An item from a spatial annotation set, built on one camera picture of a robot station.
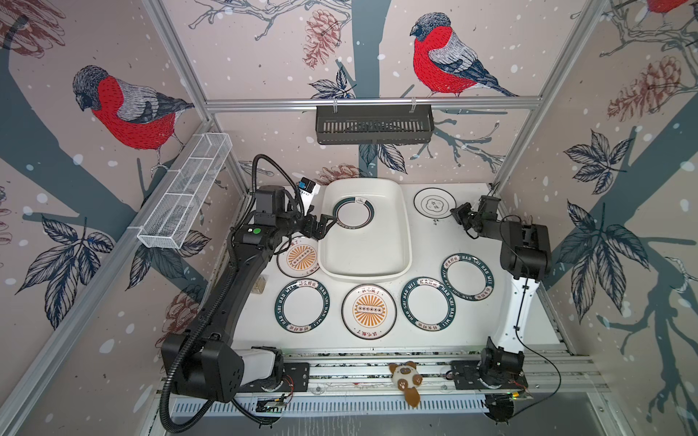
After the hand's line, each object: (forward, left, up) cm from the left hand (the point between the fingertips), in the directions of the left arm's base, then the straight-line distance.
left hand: (327, 207), depth 76 cm
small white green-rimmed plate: (+27, -42, -28) cm, 57 cm away
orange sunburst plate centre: (-20, -12, -29) cm, 37 cm away
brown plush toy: (-39, -22, -25) cm, 51 cm away
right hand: (+23, -49, -26) cm, 60 cm away
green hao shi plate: (-8, -47, -29) cm, 56 cm away
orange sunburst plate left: (-1, +12, -29) cm, 31 cm away
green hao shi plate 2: (-17, +10, -30) cm, 36 cm away
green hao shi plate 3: (-17, -32, -28) cm, 46 cm away
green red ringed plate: (+20, -7, -28) cm, 35 cm away
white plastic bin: (+1, -16, -29) cm, 33 cm away
